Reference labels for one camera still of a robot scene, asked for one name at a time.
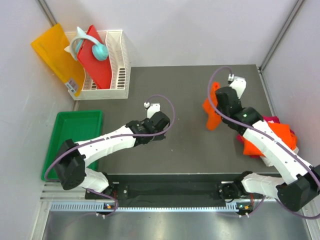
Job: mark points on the red folder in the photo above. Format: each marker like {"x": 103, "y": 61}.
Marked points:
{"x": 99, "y": 71}

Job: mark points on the yellow folder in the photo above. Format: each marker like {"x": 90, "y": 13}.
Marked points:
{"x": 50, "y": 46}

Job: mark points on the folded orange t shirt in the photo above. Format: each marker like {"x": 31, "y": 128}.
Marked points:
{"x": 281, "y": 130}

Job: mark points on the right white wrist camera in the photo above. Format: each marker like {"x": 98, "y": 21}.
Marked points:
{"x": 237, "y": 83}

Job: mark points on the green plastic tray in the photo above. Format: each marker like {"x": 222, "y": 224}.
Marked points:
{"x": 75, "y": 125}

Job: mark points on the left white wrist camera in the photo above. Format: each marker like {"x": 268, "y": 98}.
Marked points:
{"x": 151, "y": 108}

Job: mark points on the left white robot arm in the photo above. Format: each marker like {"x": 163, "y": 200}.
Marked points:
{"x": 75, "y": 157}

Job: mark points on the white file organizer basket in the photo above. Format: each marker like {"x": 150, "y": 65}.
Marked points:
{"x": 115, "y": 41}

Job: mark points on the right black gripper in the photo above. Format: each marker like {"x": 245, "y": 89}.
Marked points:
{"x": 218, "y": 108}

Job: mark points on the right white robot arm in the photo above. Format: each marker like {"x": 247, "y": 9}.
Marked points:
{"x": 299, "y": 181}

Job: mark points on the white slotted cable duct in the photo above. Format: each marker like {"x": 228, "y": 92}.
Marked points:
{"x": 86, "y": 206}

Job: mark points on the orange t shirt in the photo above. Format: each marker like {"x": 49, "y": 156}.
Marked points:
{"x": 214, "y": 119}
{"x": 281, "y": 130}

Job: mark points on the teal cat ear headphones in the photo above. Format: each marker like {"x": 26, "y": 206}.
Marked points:
{"x": 99, "y": 50}

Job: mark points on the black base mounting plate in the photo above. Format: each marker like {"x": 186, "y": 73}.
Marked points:
{"x": 168, "y": 190}

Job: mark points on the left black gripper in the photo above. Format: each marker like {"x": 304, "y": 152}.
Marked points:
{"x": 159, "y": 138}

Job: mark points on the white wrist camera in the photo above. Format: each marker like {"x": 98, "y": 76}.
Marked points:
{"x": 151, "y": 108}
{"x": 237, "y": 83}

